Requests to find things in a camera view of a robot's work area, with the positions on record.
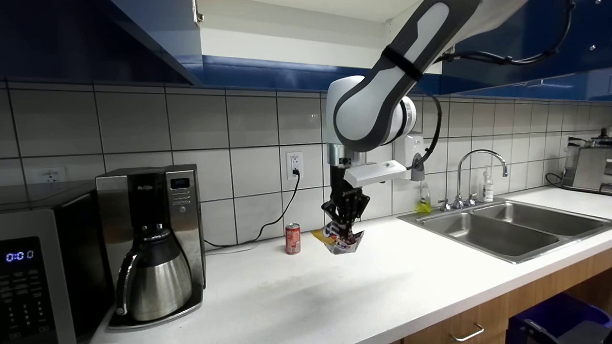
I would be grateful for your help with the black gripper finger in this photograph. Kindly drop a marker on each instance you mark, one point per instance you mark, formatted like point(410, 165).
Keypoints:
point(355, 230)
point(336, 224)

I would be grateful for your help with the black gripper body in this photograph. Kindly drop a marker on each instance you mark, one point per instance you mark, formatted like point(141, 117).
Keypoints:
point(347, 198)

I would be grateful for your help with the yellow and brown snack packet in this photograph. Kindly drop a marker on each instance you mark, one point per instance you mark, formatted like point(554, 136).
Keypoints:
point(338, 245)

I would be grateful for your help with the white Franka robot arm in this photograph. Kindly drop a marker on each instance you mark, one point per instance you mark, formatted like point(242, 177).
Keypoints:
point(389, 89)

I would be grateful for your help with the open white cabinet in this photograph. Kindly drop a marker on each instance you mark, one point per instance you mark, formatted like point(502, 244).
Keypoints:
point(288, 31)

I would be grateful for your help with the blue open cabinet door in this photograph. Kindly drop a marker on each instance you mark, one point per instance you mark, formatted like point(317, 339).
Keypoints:
point(160, 31)

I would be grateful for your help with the blue cabinet door with hinge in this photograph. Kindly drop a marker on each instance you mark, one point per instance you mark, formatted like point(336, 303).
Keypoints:
point(561, 58)

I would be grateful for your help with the red soda can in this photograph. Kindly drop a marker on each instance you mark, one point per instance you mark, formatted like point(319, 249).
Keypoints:
point(294, 240)

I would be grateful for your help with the green dish soap bottle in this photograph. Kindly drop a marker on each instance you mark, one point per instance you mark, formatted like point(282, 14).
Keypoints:
point(426, 205)

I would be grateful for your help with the white hand soap bottle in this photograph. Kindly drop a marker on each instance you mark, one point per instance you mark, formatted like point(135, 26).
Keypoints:
point(489, 190)

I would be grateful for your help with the chrome sink faucet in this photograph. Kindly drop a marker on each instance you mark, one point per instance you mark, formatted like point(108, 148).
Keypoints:
point(481, 154)

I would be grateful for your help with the black and steel coffee maker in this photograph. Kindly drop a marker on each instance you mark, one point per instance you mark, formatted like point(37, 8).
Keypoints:
point(183, 203)

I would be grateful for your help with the stainless steel double sink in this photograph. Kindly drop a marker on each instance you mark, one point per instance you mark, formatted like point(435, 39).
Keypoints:
point(510, 232)

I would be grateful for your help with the stainless steel coffee carafe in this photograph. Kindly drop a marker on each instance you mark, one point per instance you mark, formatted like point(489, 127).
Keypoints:
point(156, 287)

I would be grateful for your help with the wooden base cabinets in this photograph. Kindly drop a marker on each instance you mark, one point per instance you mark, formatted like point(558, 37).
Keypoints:
point(542, 293)

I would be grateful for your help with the blue bin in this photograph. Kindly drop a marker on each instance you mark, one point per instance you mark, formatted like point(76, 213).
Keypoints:
point(556, 322)

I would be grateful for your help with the silver countertop appliance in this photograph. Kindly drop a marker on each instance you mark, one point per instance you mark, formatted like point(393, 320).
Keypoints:
point(590, 163)

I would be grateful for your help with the black and silver microwave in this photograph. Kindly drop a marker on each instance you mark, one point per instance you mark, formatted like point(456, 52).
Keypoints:
point(39, 274)

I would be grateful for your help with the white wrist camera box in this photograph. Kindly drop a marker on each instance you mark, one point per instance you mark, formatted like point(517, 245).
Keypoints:
point(376, 173)

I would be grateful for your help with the white wall outlet with plug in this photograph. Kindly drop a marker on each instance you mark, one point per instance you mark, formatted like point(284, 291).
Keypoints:
point(296, 167)

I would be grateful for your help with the empty white wall outlet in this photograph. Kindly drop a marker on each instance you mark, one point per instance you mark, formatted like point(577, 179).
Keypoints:
point(53, 175)

